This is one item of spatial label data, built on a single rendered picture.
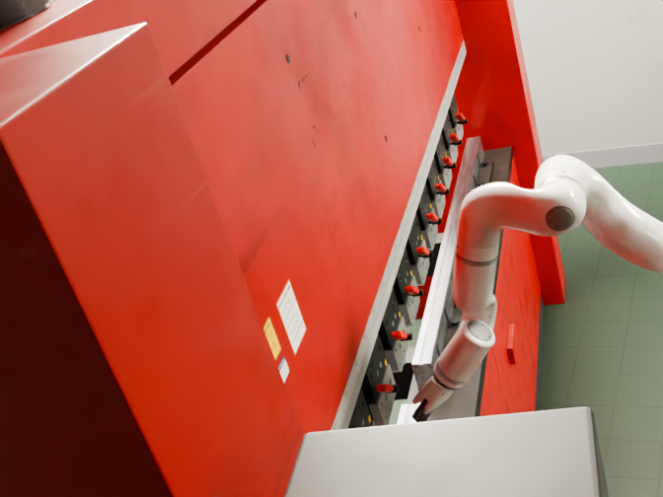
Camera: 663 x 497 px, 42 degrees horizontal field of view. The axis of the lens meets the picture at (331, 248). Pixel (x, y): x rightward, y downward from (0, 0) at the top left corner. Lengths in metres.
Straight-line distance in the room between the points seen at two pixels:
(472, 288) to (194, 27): 0.85
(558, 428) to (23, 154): 0.45
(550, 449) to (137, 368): 0.33
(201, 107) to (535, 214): 0.69
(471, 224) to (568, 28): 3.75
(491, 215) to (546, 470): 1.13
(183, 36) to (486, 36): 2.69
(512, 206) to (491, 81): 2.23
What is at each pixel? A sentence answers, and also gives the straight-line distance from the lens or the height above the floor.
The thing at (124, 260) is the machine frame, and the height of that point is 2.15.
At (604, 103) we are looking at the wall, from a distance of 5.61.
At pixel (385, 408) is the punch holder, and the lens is 2.01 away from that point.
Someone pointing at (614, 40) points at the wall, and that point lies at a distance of 5.47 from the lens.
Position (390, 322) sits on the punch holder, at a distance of 2.13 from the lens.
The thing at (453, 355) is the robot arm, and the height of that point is 1.28.
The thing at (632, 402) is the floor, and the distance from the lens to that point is 3.80.
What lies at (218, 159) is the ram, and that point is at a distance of 1.37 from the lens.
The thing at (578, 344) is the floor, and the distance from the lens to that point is 4.16.
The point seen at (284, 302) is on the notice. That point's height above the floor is 1.70.
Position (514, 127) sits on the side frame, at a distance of 4.02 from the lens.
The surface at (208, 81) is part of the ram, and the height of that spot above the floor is 2.10.
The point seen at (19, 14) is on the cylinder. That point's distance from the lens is 1.14.
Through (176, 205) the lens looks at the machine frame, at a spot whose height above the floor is 2.15.
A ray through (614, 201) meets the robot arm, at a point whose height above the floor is 1.59.
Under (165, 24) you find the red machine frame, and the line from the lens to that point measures 1.27.
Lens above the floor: 2.42
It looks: 26 degrees down
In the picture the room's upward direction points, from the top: 18 degrees counter-clockwise
